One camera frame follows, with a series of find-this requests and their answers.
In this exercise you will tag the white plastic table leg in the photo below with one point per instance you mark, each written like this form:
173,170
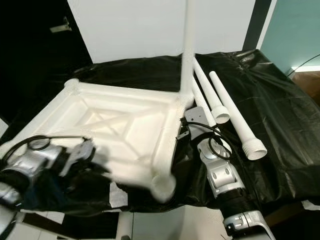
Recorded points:
235,115
211,95
189,45
200,100

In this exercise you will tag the white plastic table top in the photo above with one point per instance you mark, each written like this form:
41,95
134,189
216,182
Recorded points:
110,125

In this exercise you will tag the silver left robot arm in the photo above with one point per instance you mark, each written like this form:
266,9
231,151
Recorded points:
40,162

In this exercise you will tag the black plastic cover sheet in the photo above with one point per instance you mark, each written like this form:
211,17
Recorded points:
290,115

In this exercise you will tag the brown wooden furniture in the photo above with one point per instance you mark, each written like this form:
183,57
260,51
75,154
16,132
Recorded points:
309,80

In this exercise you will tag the black door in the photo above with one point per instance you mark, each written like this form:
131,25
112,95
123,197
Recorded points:
30,55

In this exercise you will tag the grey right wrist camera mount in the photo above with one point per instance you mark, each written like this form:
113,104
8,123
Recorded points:
197,116

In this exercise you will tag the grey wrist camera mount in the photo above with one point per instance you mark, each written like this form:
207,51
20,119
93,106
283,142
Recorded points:
77,155
197,116

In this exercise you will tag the white support table post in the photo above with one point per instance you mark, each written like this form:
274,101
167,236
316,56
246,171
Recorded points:
124,227

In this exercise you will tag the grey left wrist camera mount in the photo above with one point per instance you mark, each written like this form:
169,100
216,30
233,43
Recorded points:
77,155

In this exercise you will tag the black vertical wall strip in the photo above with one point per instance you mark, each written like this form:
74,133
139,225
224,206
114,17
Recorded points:
260,25

